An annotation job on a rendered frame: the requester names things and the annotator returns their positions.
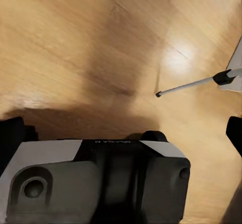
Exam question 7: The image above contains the camera tripod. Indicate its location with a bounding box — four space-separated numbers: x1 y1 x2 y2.
155 67 242 98

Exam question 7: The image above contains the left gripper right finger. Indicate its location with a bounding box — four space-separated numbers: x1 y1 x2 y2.
226 116 242 157

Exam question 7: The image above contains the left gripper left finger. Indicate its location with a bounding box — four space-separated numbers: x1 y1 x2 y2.
0 116 26 177

